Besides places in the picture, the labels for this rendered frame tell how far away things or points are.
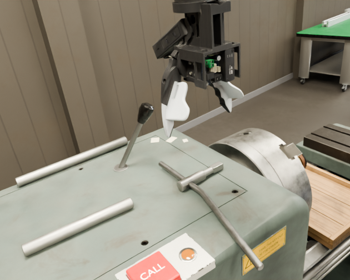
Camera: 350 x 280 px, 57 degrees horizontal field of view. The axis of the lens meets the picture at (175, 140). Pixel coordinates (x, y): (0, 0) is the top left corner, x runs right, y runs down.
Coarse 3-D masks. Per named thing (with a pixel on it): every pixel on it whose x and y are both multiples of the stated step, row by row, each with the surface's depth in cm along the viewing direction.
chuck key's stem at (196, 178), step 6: (216, 162) 70; (210, 168) 68; (216, 168) 69; (222, 168) 70; (192, 174) 66; (198, 174) 66; (204, 174) 67; (186, 180) 65; (192, 180) 65; (198, 180) 66; (180, 186) 65; (186, 186) 64
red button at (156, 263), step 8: (152, 256) 50; (160, 256) 49; (136, 264) 48; (144, 264) 48; (152, 264) 48; (160, 264) 48; (168, 264) 48; (128, 272) 47; (136, 272) 47; (144, 272) 47; (152, 272) 47; (160, 272) 47; (168, 272) 47; (176, 272) 46
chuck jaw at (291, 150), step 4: (292, 144) 87; (280, 148) 83; (284, 148) 84; (288, 148) 84; (292, 148) 86; (296, 148) 87; (284, 152) 83; (288, 152) 83; (292, 152) 85; (296, 152) 86; (300, 152) 86; (288, 156) 82; (292, 156) 83; (292, 160) 82
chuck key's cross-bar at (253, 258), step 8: (168, 168) 70; (176, 176) 68; (192, 184) 64; (200, 192) 62; (208, 200) 60; (216, 208) 57; (216, 216) 57; (224, 216) 56; (224, 224) 54; (232, 232) 52; (240, 240) 51; (248, 248) 49; (248, 256) 48; (256, 256) 48; (256, 264) 47
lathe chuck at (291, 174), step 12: (240, 132) 92; (252, 132) 89; (264, 132) 88; (252, 144) 83; (264, 144) 83; (276, 144) 83; (264, 156) 80; (276, 156) 81; (276, 168) 79; (288, 168) 80; (300, 168) 81; (288, 180) 79; (300, 180) 80; (300, 192) 80
